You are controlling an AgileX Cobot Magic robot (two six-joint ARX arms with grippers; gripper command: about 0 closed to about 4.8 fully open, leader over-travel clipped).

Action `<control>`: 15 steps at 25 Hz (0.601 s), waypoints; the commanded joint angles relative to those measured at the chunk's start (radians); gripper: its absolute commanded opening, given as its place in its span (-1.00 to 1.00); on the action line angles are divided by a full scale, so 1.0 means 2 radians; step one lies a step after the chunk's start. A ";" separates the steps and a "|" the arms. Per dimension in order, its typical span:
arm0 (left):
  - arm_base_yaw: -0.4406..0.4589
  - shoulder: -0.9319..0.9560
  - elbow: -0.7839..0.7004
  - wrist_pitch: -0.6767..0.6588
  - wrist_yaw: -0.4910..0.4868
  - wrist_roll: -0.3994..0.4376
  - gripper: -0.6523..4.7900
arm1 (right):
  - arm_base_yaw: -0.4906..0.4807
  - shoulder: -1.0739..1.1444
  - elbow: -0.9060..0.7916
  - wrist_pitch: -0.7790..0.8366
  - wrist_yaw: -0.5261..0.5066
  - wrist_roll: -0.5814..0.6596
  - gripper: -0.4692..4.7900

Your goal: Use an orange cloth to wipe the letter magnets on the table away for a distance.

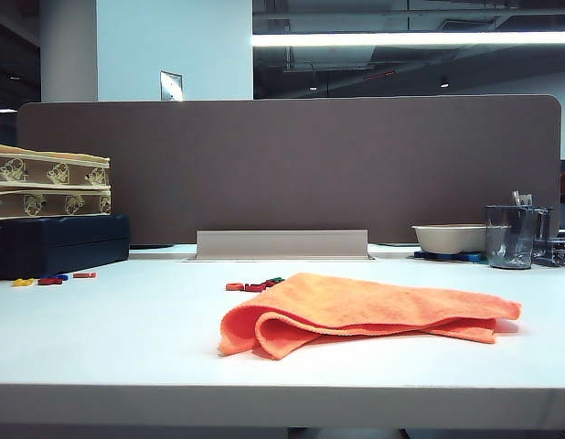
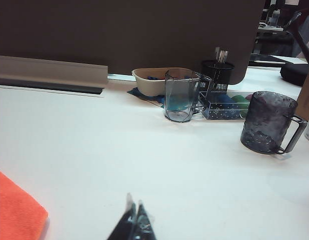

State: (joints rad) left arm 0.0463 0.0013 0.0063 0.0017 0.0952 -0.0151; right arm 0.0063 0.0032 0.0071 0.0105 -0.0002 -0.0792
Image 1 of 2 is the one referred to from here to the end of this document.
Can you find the orange microfibre cloth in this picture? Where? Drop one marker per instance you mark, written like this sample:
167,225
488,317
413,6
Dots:
355,302

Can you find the green letter magnet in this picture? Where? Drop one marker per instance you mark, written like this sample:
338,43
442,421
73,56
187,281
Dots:
275,279

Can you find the red round letter magnet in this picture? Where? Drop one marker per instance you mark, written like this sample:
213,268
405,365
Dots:
234,286

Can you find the red bar-shaped letter magnet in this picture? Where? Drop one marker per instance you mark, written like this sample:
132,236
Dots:
84,275

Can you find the blue letter magnet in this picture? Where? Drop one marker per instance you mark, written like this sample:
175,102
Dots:
62,276

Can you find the yellow letter magnet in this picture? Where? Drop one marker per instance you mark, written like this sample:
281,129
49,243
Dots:
23,282

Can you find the brown desk partition panel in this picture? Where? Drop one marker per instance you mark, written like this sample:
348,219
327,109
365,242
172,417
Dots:
287,169

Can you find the blue flat mat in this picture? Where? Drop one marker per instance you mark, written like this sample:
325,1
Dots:
429,255

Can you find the beige paper pulp bowl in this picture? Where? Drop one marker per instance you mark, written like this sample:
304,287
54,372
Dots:
447,240

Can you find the black ceiling spot lamp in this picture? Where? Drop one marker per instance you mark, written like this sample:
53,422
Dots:
444,83

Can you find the white ceiling light strip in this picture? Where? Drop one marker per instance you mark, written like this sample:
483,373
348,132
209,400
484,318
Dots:
401,39

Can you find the dark blue hard case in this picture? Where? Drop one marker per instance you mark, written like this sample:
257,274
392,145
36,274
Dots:
58,242

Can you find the clear faceted plastic cup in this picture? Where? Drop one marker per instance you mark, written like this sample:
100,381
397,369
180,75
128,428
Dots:
508,247

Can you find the yellow brown patterned box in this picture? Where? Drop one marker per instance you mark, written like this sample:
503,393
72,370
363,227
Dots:
35,171
49,203

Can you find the pens in holder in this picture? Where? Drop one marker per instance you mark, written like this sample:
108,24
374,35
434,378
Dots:
522,199

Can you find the clear dotted plastic box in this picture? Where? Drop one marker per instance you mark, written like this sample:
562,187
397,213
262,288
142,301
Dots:
557,256

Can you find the paper wall sign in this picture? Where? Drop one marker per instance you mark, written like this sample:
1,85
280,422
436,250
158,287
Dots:
170,86

